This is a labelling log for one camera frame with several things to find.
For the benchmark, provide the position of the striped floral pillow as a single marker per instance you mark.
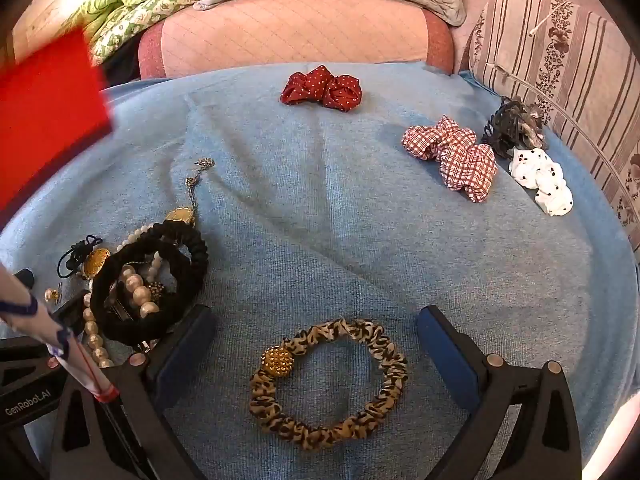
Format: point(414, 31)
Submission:
point(560, 70)

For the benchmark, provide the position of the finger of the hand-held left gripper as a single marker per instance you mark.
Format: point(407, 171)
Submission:
point(70, 307)

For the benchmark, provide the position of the black hair claw clip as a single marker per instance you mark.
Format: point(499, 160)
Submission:
point(512, 122)

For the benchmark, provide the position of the red checked scrunchie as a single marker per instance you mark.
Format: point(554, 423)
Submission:
point(452, 157)

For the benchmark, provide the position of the green floral quilt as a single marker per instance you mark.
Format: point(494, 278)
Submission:
point(145, 5)

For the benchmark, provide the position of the leopard print scrunchie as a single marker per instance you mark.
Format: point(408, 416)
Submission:
point(327, 385)

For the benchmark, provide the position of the pink quilted mattress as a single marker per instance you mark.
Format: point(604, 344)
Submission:
point(300, 35)

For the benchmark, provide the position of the white polka dot scrunchie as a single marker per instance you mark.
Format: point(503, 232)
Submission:
point(542, 180)

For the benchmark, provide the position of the blue blanket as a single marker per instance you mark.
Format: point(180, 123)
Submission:
point(320, 210)

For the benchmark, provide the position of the small gold earring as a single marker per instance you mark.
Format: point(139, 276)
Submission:
point(51, 294)

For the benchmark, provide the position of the red polka dot scrunchie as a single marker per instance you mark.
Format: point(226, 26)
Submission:
point(322, 89)

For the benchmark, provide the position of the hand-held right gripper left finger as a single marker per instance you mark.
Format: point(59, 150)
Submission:
point(184, 352)

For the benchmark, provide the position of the black cloth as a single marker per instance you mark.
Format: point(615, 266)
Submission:
point(120, 67)

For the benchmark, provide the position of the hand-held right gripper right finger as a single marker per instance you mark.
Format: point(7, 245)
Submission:
point(446, 356)

